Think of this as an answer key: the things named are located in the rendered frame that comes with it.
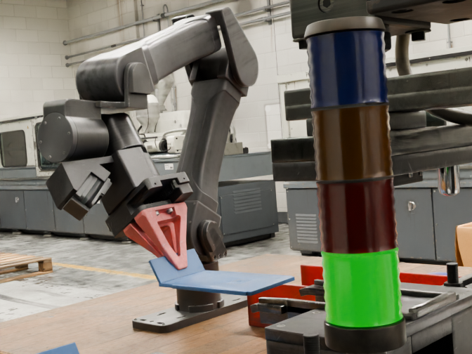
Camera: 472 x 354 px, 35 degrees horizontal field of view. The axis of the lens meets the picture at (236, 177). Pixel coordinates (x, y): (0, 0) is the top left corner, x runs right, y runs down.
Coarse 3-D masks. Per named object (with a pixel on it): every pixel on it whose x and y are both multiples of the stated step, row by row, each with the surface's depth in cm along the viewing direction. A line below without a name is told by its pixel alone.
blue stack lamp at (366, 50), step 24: (312, 48) 35; (336, 48) 34; (360, 48) 34; (312, 72) 35; (336, 72) 34; (360, 72) 34; (384, 72) 35; (312, 96) 36; (336, 96) 34; (360, 96) 34; (384, 96) 35
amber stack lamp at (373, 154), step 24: (312, 120) 36; (336, 120) 35; (360, 120) 34; (384, 120) 35; (336, 144) 35; (360, 144) 34; (384, 144) 35; (336, 168) 35; (360, 168) 34; (384, 168) 35
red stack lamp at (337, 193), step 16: (384, 176) 37; (320, 192) 36; (336, 192) 35; (352, 192) 35; (368, 192) 35; (384, 192) 35; (320, 208) 36; (336, 208) 35; (352, 208) 35; (368, 208) 35; (384, 208) 35; (320, 224) 36; (336, 224) 35; (352, 224) 35; (368, 224) 35; (384, 224) 35; (320, 240) 36; (336, 240) 35; (352, 240) 35; (368, 240) 35; (384, 240) 35
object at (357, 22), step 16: (368, 16) 34; (320, 32) 35; (400, 320) 36; (336, 336) 36; (352, 336) 35; (368, 336) 35; (384, 336) 35; (400, 336) 35; (352, 352) 35; (368, 352) 35; (384, 352) 36
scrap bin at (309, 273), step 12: (312, 276) 103; (408, 276) 92; (420, 276) 91; (432, 276) 90; (444, 276) 89; (276, 288) 92; (288, 288) 91; (300, 288) 90; (252, 300) 95; (312, 300) 88; (252, 324) 95; (264, 324) 94
